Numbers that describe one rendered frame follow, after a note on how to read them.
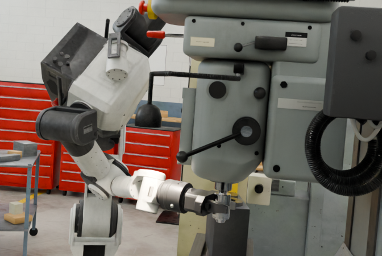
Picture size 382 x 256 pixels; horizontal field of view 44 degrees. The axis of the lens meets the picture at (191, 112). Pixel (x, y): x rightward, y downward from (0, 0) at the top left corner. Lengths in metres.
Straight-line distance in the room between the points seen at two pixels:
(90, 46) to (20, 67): 9.99
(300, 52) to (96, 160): 0.73
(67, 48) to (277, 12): 0.70
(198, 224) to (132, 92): 1.76
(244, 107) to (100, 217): 0.87
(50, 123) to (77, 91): 0.13
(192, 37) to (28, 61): 10.35
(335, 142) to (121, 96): 0.66
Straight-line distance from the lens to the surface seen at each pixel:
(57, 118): 1.43
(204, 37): 1.17
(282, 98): 1.16
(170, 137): 5.83
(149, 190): 1.39
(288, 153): 1.17
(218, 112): 1.19
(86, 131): 1.42
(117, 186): 1.55
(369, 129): 1.33
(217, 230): 1.66
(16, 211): 4.36
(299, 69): 1.18
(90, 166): 1.54
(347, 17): 0.94
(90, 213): 1.85
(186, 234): 3.16
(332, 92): 0.93
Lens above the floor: 1.55
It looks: 3 degrees down
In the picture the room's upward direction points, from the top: 4 degrees clockwise
